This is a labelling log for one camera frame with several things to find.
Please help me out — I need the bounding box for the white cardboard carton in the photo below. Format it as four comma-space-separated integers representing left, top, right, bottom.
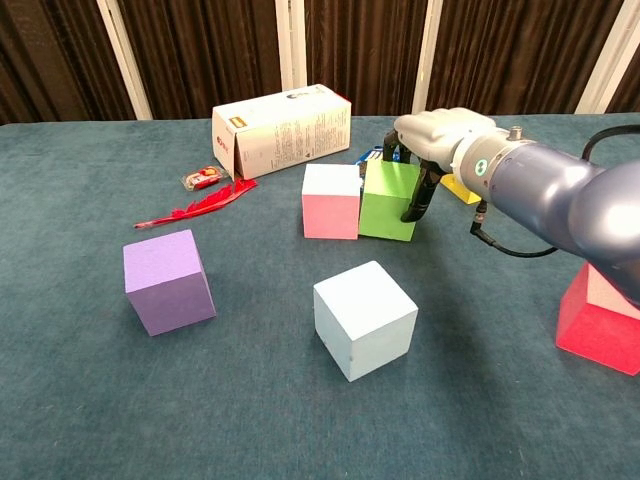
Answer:
211, 83, 353, 182

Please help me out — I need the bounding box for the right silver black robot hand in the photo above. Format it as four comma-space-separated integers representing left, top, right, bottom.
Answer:
382, 107, 501, 224

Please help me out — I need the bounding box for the white frame pole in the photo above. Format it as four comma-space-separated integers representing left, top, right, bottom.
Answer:
411, 0, 444, 117
274, 0, 308, 91
96, 0, 154, 121
574, 0, 640, 115

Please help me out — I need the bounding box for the pink foam cube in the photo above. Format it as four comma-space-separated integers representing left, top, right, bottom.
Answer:
301, 162, 362, 240

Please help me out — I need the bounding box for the small red candy packet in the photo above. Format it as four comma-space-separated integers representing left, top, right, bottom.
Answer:
181, 165, 224, 192

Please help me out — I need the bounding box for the yellow foam cube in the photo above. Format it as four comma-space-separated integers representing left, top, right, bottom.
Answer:
439, 172, 482, 206

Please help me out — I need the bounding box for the red foam cube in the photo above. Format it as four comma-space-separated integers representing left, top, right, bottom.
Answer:
554, 262, 640, 377

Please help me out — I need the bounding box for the green foam cube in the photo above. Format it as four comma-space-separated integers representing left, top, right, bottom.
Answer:
357, 159, 422, 243

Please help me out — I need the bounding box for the blue cookie packet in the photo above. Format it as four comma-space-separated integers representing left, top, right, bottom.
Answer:
353, 147, 386, 166

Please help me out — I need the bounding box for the dark brown curtain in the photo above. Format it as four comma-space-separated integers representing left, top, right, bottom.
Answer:
0, 0, 640, 126

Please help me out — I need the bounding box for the red feather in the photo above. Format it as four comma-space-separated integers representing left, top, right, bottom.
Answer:
133, 178, 259, 231

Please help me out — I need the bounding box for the light blue foam cube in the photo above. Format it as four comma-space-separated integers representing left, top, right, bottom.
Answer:
312, 259, 420, 384

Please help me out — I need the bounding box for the purple foam cube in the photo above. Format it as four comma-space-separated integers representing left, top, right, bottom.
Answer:
122, 228, 217, 338

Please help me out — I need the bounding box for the teal table cloth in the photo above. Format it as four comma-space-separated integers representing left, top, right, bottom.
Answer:
0, 112, 640, 480

